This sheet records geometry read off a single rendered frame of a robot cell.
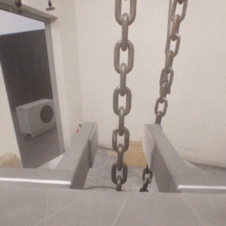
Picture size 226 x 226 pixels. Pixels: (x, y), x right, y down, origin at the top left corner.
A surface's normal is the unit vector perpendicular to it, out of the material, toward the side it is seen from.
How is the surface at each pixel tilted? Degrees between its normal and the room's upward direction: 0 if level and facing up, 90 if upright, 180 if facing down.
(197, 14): 90
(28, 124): 90
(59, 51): 90
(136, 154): 90
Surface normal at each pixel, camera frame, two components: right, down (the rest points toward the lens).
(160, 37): -0.33, 0.29
